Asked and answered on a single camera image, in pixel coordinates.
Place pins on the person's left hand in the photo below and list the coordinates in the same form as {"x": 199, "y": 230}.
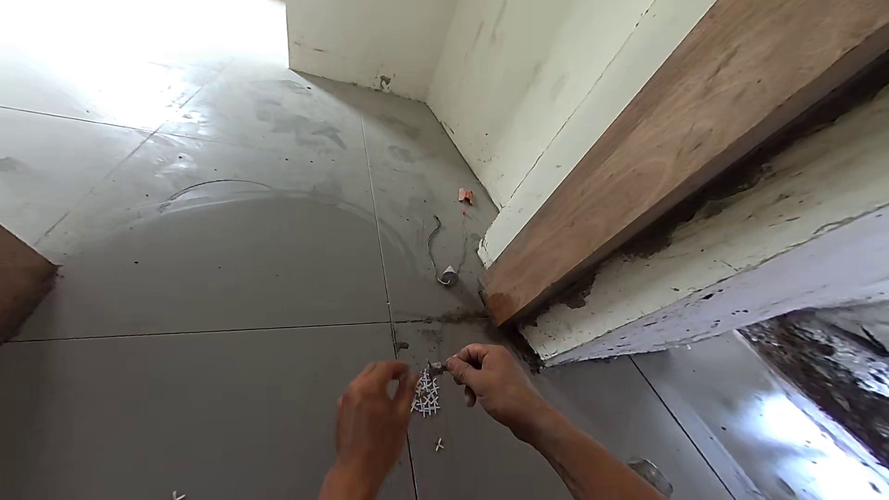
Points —
{"x": 366, "y": 416}

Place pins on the small grey metal piece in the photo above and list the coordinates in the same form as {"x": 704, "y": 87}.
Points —
{"x": 437, "y": 368}

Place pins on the person's left fingers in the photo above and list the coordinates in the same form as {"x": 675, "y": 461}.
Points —
{"x": 376, "y": 373}

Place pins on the orange broken plastic piece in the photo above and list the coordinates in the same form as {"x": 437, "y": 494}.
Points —
{"x": 465, "y": 196}

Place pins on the heap of dark rubble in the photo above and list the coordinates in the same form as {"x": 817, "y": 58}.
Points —
{"x": 826, "y": 378}

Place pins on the person's right index finger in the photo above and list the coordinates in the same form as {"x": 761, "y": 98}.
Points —
{"x": 476, "y": 349}

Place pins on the brown wooden door frame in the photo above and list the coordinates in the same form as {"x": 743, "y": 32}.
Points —
{"x": 639, "y": 160}

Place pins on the person's right fingers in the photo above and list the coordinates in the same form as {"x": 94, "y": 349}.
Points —
{"x": 470, "y": 397}

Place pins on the person's left thumb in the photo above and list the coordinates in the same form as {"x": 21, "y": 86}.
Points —
{"x": 405, "y": 394}

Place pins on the pile of white tile spacers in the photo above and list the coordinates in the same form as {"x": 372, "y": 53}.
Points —
{"x": 426, "y": 400}

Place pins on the clear round container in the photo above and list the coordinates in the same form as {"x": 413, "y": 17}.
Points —
{"x": 651, "y": 475}

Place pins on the brown wooden post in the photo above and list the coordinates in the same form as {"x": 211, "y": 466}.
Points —
{"x": 21, "y": 285}

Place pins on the person's left forearm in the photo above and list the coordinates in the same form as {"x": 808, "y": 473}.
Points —
{"x": 352, "y": 485}

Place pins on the person's right hand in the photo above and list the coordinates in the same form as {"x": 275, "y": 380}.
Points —
{"x": 505, "y": 391}

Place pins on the person's right thumb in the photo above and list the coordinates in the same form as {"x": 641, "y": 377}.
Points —
{"x": 464, "y": 371}

